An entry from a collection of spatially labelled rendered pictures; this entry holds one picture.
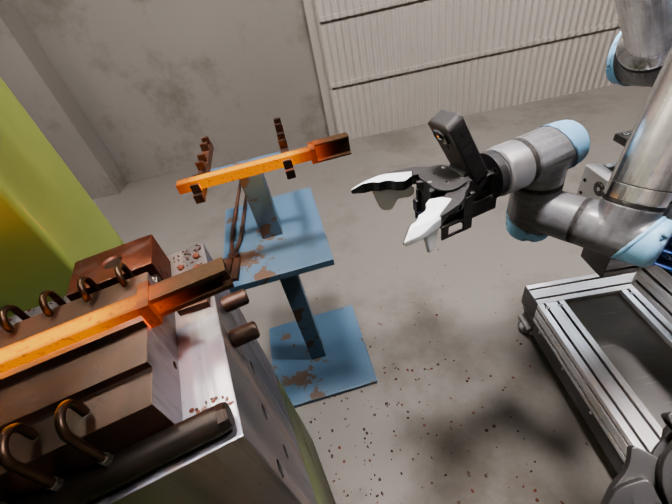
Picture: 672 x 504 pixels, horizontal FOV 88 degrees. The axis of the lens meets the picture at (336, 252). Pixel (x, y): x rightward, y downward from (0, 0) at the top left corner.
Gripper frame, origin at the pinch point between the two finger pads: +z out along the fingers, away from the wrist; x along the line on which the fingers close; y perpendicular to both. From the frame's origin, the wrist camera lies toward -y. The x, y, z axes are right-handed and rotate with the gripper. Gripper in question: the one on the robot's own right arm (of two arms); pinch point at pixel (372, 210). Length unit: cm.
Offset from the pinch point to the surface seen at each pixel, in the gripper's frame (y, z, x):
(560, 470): 100, -40, -21
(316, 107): 69, -73, 254
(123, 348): 0.9, 33.2, -4.7
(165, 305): 0.9, 28.5, -0.6
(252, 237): 33, 16, 54
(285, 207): 33, 3, 63
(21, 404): 0.9, 43.0, -6.3
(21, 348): -0.9, 43.3, -0.1
